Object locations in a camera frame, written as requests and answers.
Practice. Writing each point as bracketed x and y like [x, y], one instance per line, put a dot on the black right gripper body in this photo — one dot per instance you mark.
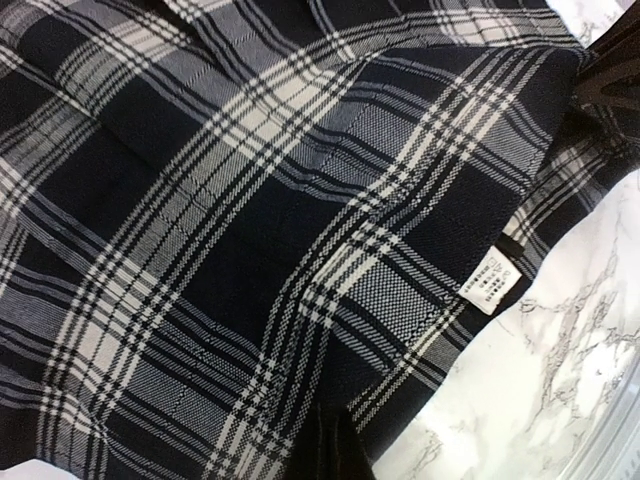
[612, 78]

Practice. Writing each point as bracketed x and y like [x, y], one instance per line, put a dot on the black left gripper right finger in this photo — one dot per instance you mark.
[349, 458]

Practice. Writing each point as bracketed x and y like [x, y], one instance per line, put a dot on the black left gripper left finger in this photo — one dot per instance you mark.
[310, 458]

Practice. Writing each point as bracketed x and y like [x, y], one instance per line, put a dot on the black white plaid shirt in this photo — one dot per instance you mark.
[216, 215]

